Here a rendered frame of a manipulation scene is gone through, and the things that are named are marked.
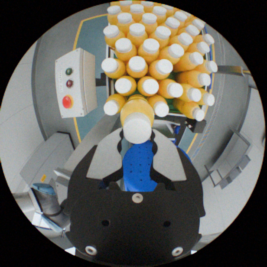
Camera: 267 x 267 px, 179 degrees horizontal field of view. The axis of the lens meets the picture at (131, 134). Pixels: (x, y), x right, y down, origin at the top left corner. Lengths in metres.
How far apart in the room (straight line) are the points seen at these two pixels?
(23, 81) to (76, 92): 2.61
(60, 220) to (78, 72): 0.57
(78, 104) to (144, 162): 0.28
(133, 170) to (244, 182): 3.55
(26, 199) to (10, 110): 2.32
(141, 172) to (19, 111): 2.71
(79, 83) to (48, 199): 0.45
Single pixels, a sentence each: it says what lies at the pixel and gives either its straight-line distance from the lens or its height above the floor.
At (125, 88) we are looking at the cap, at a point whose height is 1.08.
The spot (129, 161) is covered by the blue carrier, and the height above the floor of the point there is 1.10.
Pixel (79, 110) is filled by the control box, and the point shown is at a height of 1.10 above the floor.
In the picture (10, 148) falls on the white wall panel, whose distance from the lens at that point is 2.71.
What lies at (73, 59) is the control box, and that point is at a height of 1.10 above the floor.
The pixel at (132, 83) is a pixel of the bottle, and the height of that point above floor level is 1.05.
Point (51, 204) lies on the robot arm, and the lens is 0.47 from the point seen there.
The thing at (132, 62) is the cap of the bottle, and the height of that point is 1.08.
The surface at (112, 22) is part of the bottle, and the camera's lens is 0.39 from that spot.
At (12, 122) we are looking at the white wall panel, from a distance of 2.65.
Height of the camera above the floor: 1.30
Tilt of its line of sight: 58 degrees down
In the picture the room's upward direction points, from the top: 175 degrees counter-clockwise
